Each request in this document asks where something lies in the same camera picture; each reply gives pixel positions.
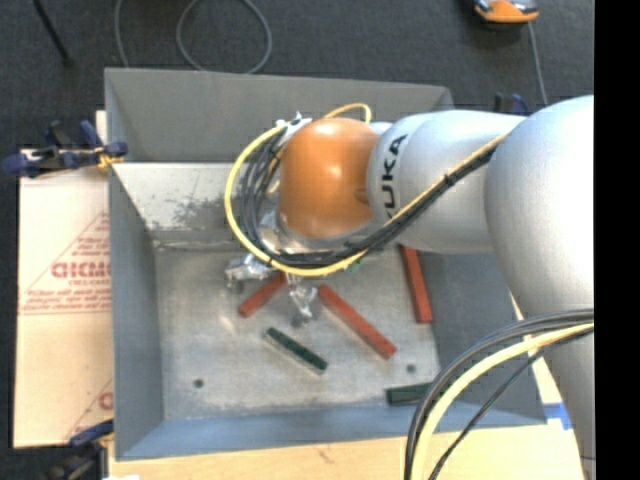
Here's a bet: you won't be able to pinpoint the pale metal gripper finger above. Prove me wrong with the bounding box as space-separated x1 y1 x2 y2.
224 253 274 290
287 278 320 326

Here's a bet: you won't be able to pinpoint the red-brown flat block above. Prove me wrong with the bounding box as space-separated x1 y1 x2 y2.
237 270 289 319
397 244 434 326
316 283 398 361

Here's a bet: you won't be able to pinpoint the dark green flat block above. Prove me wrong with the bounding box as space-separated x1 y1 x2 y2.
385 381 437 407
262 326 330 375

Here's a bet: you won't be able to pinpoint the grey metal bin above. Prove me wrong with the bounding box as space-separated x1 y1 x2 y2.
103 66 547 462

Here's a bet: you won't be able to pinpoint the brown cardboard board red print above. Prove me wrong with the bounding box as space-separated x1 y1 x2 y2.
11 166 115 450

